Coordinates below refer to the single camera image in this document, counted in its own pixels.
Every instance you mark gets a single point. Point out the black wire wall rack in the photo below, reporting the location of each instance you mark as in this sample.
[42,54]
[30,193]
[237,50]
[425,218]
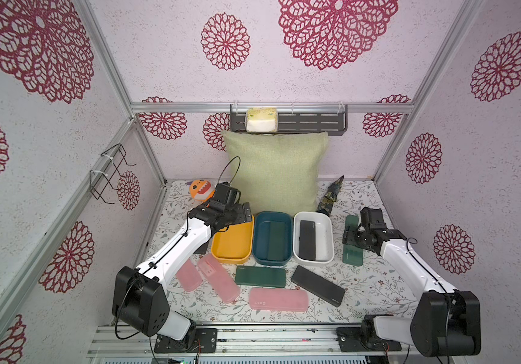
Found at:
[102,179]

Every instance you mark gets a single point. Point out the white storage box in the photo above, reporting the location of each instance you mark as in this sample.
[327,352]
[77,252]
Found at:
[325,251]

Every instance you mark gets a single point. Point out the black pencil case front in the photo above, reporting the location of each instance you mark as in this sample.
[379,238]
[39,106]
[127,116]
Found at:
[318,286]

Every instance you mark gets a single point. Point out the yellow storage box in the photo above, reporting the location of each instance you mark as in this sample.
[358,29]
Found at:
[234,246]

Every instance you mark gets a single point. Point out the pink pencil case far left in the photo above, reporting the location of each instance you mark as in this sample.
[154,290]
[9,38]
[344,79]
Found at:
[189,277]

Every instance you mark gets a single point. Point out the pink pencil case front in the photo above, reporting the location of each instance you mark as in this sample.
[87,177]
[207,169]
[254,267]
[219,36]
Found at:
[278,299]

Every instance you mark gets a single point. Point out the tissue pack on shelf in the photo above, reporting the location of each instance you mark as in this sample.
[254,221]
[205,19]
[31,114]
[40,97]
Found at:
[262,120]

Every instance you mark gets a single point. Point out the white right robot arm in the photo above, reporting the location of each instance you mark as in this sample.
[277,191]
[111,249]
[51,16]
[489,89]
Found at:
[447,321]

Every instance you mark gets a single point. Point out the orange shark plush toy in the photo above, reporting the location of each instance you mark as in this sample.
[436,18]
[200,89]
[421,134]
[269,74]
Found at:
[200,190]

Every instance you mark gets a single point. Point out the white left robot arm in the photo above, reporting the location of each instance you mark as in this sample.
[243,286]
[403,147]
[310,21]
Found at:
[139,298]

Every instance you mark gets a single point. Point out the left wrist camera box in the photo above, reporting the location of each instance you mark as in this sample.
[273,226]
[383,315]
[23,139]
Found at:
[226,195]

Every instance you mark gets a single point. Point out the pink pencil case middle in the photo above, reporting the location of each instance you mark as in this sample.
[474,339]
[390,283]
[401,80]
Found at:
[219,278]

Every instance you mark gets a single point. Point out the black pencil case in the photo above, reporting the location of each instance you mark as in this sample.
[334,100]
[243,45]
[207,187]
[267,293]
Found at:
[318,286]
[307,240]
[203,249]

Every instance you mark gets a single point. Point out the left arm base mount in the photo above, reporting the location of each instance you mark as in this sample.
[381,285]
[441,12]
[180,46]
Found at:
[199,340]

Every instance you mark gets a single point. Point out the teal storage box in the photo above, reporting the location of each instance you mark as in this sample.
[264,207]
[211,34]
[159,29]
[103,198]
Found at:
[261,237]

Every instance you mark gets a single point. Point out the dark green pencil case front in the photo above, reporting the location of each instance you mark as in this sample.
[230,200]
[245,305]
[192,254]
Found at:
[262,277]

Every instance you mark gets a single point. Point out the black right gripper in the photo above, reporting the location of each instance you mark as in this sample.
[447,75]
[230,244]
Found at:
[355,237]

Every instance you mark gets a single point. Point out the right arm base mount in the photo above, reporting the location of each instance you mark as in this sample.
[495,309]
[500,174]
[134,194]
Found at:
[363,339]

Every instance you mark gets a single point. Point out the dark wall shelf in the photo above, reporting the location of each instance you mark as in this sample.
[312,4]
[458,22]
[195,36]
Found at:
[335,124]

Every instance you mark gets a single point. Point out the green pillow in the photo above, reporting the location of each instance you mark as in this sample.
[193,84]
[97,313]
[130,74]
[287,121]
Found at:
[277,173]

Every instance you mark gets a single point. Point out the pink pencil case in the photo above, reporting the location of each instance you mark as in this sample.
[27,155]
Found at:
[278,299]
[219,278]
[189,277]

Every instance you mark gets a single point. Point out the floral table mat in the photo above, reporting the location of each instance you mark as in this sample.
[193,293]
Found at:
[373,288]

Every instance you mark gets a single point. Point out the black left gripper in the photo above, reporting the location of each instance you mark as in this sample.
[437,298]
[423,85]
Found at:
[241,218]

